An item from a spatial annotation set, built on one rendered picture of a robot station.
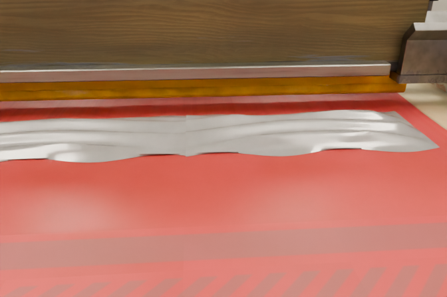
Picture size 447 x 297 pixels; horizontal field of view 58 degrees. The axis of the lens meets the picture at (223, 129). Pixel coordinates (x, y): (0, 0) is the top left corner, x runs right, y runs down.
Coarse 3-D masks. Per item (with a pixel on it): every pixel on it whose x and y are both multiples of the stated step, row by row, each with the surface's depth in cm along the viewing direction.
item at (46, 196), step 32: (32, 160) 26; (128, 160) 26; (160, 160) 27; (0, 192) 23; (32, 192) 23; (64, 192) 23; (96, 192) 23; (128, 192) 23; (160, 192) 23; (0, 224) 20; (32, 224) 20; (64, 224) 20; (96, 224) 20; (128, 224) 20; (160, 224) 20
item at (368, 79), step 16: (160, 80) 35; (176, 80) 35; (192, 80) 35; (208, 80) 35; (224, 80) 36; (240, 80) 36; (256, 80) 36; (272, 80) 36; (288, 80) 36; (304, 80) 36; (320, 80) 36; (336, 80) 36; (352, 80) 36; (368, 80) 37; (384, 80) 37
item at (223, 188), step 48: (240, 96) 38; (288, 96) 38; (336, 96) 38; (384, 96) 38; (192, 192) 23; (240, 192) 23; (288, 192) 23; (336, 192) 23; (384, 192) 23; (432, 192) 23
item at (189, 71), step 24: (0, 72) 31; (24, 72) 32; (48, 72) 32; (72, 72) 32; (96, 72) 32; (120, 72) 32; (144, 72) 32; (168, 72) 32; (192, 72) 33; (216, 72) 33; (240, 72) 33; (264, 72) 33; (288, 72) 33; (312, 72) 33; (336, 72) 34; (360, 72) 34; (384, 72) 34
